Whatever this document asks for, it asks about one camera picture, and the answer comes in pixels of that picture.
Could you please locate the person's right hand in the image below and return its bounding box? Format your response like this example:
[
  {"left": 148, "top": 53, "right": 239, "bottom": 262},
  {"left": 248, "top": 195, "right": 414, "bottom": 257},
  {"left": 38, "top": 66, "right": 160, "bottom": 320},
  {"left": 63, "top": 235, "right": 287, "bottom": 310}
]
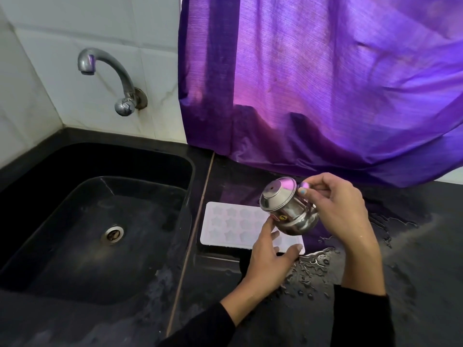
[{"left": 297, "top": 172, "right": 379, "bottom": 252}]

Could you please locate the person's left hand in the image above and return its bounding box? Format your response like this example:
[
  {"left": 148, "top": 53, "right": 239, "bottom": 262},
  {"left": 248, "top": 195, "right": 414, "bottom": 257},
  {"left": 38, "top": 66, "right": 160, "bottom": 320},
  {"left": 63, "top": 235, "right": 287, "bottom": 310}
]
[{"left": 238, "top": 217, "right": 305, "bottom": 299}]

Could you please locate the small steel pot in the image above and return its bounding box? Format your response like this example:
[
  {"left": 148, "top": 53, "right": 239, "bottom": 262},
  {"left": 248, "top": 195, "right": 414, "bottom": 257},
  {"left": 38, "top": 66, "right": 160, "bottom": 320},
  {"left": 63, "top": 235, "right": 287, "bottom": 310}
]
[{"left": 259, "top": 176, "right": 320, "bottom": 237}]

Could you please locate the person's left forearm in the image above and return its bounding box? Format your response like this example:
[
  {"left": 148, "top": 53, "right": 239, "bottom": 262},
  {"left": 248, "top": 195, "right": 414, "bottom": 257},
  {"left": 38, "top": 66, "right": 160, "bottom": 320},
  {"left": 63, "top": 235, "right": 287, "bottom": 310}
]
[{"left": 158, "top": 283, "right": 254, "bottom": 347}]

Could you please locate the person's right forearm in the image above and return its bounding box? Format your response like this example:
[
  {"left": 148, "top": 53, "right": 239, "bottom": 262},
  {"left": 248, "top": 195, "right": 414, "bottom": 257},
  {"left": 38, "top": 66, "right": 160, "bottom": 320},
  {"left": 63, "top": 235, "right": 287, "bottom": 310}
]
[{"left": 330, "top": 243, "right": 395, "bottom": 347}]

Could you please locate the spilled water puddle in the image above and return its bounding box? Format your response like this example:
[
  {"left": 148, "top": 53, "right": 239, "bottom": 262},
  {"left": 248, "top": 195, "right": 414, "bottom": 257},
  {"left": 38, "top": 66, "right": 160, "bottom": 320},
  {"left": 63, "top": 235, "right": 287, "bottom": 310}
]
[{"left": 281, "top": 248, "right": 342, "bottom": 301}]

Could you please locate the steel pot lid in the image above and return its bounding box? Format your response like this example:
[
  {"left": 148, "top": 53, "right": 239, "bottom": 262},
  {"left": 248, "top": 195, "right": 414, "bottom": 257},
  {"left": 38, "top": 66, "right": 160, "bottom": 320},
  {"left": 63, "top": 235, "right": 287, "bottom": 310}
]
[{"left": 260, "top": 176, "right": 298, "bottom": 211}]

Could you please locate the white star ice tray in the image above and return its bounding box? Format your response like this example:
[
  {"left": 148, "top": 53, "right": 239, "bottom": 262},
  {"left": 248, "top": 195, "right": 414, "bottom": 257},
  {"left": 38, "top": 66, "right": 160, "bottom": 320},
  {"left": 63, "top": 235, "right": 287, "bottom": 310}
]
[{"left": 200, "top": 201, "right": 306, "bottom": 256}]

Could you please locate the purple curtain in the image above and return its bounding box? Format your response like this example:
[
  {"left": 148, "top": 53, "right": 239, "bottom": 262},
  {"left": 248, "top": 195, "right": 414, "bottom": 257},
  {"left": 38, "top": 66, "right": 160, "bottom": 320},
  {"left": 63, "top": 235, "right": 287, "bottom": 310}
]
[{"left": 177, "top": 0, "right": 463, "bottom": 188}]

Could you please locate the steel sink drain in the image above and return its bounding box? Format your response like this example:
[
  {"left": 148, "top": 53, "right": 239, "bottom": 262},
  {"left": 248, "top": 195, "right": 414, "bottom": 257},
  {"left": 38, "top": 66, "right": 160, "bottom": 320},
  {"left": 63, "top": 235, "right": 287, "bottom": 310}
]
[{"left": 100, "top": 224, "right": 126, "bottom": 247}]

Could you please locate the black stone sink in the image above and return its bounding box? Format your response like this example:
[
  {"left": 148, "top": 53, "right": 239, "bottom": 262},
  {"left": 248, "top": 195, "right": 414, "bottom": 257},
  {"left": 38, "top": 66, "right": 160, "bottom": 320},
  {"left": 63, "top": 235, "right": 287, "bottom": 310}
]
[{"left": 0, "top": 140, "right": 196, "bottom": 308}]

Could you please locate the chrome wall tap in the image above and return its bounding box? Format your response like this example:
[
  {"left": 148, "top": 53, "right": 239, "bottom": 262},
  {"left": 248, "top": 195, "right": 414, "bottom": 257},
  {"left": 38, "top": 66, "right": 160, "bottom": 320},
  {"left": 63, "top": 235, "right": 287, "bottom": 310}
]
[{"left": 77, "top": 47, "right": 148, "bottom": 117}]

